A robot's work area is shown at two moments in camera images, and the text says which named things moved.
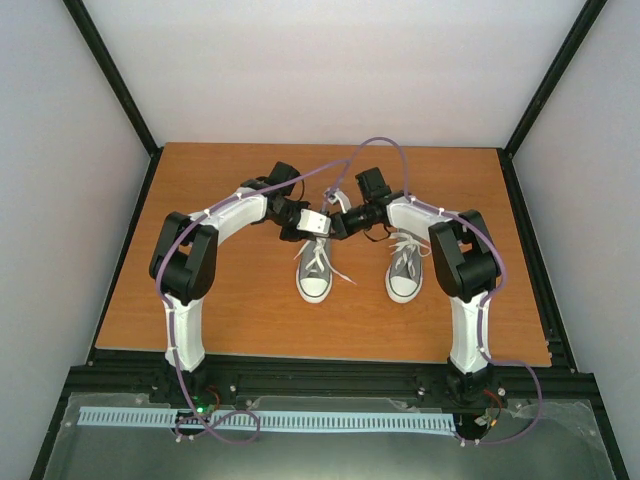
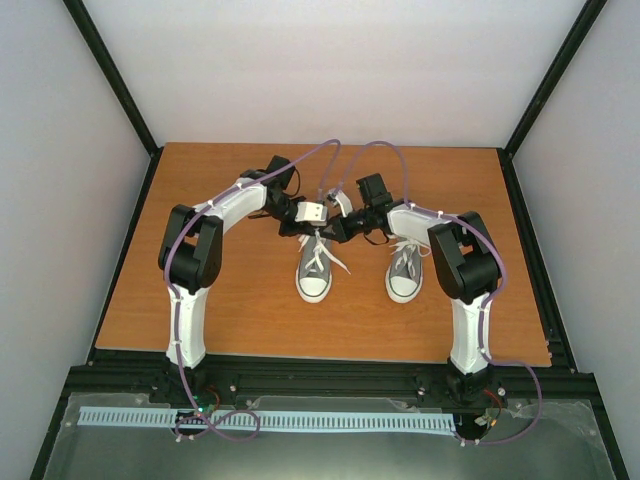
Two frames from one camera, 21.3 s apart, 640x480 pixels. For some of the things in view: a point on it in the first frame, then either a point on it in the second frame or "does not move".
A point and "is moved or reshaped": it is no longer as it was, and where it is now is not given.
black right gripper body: [350, 228] does not move
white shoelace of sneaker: [318, 244] is moved or reshaped
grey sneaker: [405, 272] does not move
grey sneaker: [313, 279] does not move
